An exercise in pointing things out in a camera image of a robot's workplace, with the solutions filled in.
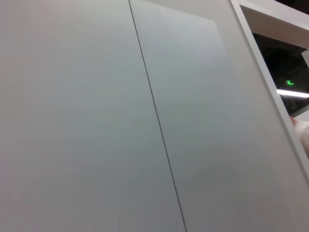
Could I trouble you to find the white ceiling light strip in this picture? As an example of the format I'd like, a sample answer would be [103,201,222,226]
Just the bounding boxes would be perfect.
[277,89,309,98]

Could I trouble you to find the pale pinkish blurred object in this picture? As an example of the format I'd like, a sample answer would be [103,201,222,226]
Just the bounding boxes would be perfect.
[289,116,309,158]

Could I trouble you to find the white window frame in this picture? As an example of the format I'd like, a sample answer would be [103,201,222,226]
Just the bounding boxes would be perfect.
[230,0,309,160]

